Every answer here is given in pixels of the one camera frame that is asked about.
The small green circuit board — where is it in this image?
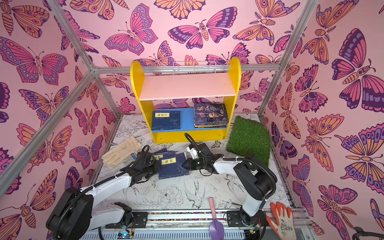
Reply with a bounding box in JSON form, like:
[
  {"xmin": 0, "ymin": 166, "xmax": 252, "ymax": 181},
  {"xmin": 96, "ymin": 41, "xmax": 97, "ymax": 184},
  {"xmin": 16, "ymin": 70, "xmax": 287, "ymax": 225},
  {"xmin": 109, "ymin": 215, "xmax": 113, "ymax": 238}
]
[{"xmin": 118, "ymin": 231, "xmax": 133, "ymax": 240}]

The green artificial grass mat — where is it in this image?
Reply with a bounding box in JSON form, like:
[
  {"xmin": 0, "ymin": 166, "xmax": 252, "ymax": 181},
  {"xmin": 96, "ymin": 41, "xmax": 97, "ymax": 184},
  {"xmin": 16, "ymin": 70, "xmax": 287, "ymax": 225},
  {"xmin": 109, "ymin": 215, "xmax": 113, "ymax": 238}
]
[{"xmin": 226, "ymin": 116, "xmax": 272, "ymax": 166}]

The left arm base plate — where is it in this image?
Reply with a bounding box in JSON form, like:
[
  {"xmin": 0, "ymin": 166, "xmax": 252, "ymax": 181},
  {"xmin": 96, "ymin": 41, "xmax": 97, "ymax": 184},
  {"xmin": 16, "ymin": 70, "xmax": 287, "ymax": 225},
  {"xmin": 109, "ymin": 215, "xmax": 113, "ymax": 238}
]
[{"xmin": 105, "ymin": 212, "xmax": 149, "ymax": 229}]

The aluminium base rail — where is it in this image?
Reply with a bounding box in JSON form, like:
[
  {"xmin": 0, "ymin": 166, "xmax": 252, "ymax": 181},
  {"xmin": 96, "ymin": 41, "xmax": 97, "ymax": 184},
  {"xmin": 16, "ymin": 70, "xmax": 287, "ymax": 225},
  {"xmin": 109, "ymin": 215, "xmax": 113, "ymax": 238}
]
[{"xmin": 58, "ymin": 208, "xmax": 310, "ymax": 240}]

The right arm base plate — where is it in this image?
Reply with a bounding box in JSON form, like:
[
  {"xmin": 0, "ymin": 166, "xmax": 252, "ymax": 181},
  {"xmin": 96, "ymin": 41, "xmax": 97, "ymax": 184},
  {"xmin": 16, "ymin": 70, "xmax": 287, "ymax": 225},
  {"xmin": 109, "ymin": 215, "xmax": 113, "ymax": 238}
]
[{"xmin": 226, "ymin": 210, "xmax": 262, "ymax": 228}]

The yellow shelf with coloured boards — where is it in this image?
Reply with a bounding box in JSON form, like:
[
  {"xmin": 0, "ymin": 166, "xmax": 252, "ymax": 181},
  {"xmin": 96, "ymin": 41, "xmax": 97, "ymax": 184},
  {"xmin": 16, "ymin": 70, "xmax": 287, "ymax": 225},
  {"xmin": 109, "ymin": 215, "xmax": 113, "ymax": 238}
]
[{"xmin": 130, "ymin": 57, "xmax": 242, "ymax": 144}]

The orange and white work glove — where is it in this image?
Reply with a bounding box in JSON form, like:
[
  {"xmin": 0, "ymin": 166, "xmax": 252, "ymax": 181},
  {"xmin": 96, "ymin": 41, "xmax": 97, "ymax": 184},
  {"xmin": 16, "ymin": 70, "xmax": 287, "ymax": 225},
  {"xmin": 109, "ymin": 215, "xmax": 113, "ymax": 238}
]
[{"xmin": 266, "ymin": 202, "xmax": 297, "ymax": 240}]

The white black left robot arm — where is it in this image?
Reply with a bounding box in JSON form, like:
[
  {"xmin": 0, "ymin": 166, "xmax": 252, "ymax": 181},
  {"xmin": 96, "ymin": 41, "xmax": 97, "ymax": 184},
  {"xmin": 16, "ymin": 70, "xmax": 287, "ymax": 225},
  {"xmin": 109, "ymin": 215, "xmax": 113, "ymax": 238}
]
[{"xmin": 46, "ymin": 145, "xmax": 160, "ymax": 240}]

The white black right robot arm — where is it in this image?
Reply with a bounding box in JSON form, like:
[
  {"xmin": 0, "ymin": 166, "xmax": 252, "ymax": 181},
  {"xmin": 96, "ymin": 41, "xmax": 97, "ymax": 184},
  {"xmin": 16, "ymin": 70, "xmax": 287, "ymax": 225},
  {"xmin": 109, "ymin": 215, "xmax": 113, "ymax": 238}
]
[{"xmin": 182, "ymin": 133, "xmax": 278, "ymax": 226}]

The navy book yellow label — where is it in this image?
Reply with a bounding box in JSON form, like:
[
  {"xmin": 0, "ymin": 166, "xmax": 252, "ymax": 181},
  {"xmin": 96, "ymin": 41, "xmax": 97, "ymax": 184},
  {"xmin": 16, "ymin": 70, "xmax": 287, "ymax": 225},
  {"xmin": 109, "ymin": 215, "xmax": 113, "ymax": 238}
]
[{"xmin": 152, "ymin": 111, "xmax": 181, "ymax": 131}]

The purple trowel with pink handle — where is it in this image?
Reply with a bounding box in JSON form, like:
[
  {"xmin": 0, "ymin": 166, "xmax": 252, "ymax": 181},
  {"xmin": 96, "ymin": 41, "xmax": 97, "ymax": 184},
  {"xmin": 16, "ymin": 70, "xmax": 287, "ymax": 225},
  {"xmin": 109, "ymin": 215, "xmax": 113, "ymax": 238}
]
[{"xmin": 209, "ymin": 198, "xmax": 225, "ymax": 240}]

